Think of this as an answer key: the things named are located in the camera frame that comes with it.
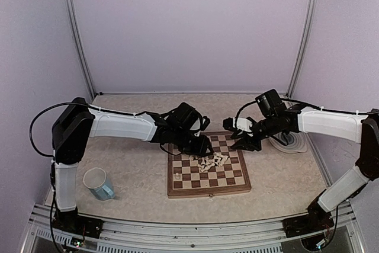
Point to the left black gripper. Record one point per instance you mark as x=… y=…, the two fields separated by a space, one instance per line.
x=201 y=147

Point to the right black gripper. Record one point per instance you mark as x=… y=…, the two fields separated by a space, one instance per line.
x=250 y=144

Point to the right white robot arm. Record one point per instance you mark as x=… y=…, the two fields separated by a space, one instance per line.
x=361 y=128

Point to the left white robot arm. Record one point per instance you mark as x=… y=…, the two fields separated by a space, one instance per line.
x=181 y=127

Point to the white chess pieces pile right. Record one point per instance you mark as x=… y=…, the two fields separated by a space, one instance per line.
x=205 y=163

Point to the wooden chess board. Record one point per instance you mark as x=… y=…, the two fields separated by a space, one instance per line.
x=223 y=173

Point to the grey spiral coaster mat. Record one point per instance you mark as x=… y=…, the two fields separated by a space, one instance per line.
x=289 y=143

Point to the light blue ceramic mug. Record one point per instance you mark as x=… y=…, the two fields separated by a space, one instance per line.
x=97 y=181

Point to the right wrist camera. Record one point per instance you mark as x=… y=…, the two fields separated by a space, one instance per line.
x=234 y=124

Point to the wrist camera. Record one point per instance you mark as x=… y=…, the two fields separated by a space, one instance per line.
x=234 y=124
x=200 y=125

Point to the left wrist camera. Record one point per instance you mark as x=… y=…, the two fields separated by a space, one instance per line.
x=200 y=125

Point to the front aluminium rail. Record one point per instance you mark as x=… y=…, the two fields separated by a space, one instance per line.
x=265 y=235

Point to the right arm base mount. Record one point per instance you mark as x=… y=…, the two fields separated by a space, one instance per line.
x=302 y=225

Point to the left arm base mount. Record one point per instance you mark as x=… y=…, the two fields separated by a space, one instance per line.
x=79 y=225

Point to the right aluminium frame post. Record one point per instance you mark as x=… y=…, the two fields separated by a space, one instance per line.
x=311 y=7

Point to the aluminium frame post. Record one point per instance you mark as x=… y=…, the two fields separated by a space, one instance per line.
x=311 y=7
x=70 y=7

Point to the left aluminium frame post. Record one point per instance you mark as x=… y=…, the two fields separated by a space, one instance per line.
x=70 y=7

